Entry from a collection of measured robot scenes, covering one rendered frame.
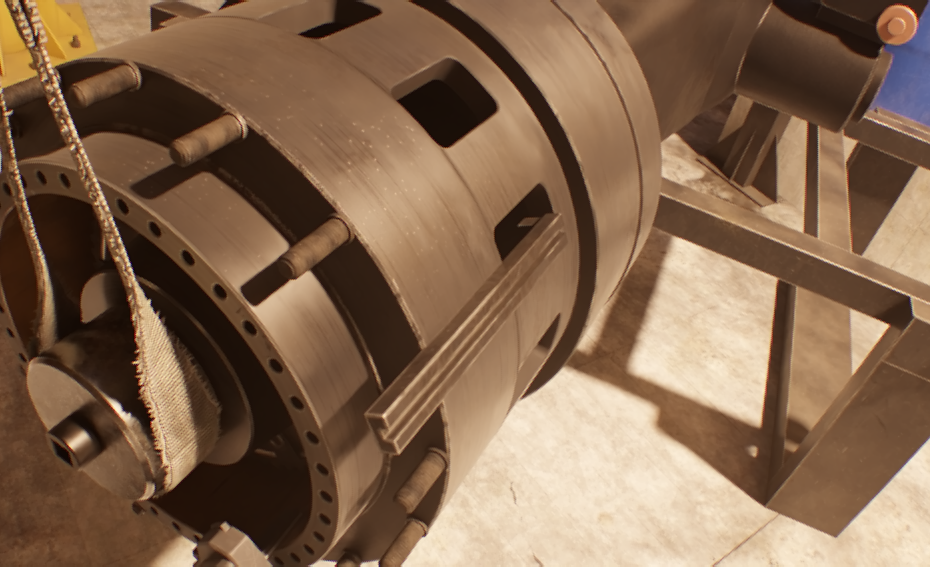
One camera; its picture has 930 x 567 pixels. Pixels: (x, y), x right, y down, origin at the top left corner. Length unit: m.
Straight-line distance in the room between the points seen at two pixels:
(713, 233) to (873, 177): 1.12
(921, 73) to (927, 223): 0.55
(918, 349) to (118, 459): 1.37
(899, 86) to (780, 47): 1.40
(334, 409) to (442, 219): 0.15
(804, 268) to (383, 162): 1.16
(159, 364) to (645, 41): 0.93
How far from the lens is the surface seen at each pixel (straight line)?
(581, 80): 0.74
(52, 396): 0.64
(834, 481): 1.84
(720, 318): 2.37
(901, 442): 1.75
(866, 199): 2.62
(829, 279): 1.58
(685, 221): 1.54
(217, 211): 0.51
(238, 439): 0.64
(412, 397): 0.46
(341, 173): 0.49
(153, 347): 0.53
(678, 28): 1.30
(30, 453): 1.73
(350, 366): 0.52
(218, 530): 0.66
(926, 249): 3.01
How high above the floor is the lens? 1.34
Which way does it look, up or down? 39 degrees down
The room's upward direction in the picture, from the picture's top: 14 degrees clockwise
